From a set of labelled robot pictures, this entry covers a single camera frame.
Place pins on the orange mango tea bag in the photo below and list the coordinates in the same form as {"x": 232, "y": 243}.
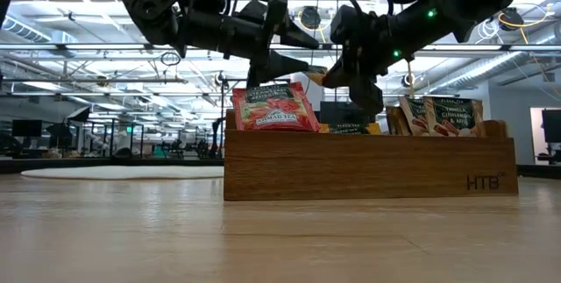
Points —
{"x": 350, "y": 129}
{"x": 316, "y": 74}

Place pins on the beige vanilla cinnamon tea bag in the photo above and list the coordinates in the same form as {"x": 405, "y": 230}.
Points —
{"x": 414, "y": 116}
{"x": 394, "y": 121}
{"x": 456, "y": 116}

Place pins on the red tea bag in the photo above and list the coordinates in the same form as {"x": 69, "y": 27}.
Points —
{"x": 276, "y": 108}

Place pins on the large black monitor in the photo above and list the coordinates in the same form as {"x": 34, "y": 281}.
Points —
{"x": 333, "y": 112}

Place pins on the wooden tea box organizer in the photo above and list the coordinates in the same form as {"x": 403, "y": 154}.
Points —
{"x": 350, "y": 169}

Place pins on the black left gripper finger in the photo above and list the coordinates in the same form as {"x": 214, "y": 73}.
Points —
{"x": 296, "y": 33}
{"x": 280, "y": 65}

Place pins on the black studio softbox light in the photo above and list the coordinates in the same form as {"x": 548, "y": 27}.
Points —
{"x": 80, "y": 114}

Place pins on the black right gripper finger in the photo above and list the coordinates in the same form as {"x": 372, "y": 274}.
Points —
{"x": 348, "y": 24}
{"x": 366, "y": 96}

